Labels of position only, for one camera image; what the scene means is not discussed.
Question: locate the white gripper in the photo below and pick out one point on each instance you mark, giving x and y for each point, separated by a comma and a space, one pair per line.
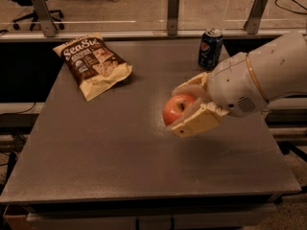
235, 85

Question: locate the metal railing bar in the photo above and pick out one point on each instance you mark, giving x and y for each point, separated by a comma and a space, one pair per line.
60, 36

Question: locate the blue soda can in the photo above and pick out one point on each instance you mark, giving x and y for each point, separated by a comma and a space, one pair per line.
210, 48

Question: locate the metal bracket post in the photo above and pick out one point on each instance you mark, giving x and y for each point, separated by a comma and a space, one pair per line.
172, 16
254, 19
44, 17

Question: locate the cardboard box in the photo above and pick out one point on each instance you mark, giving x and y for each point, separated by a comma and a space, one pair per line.
16, 217

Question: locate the brown chip bag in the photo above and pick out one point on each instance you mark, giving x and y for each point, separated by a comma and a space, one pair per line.
93, 65

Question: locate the red apple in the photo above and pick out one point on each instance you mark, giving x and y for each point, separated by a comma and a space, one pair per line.
175, 107

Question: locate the right metal bracket post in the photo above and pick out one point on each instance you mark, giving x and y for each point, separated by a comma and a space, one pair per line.
254, 19

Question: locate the left metal bracket post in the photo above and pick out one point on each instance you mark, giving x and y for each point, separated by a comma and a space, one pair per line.
44, 17

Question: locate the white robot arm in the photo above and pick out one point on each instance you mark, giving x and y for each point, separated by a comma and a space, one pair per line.
280, 66

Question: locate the middle metal bracket post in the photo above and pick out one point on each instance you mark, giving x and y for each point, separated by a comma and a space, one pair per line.
172, 16

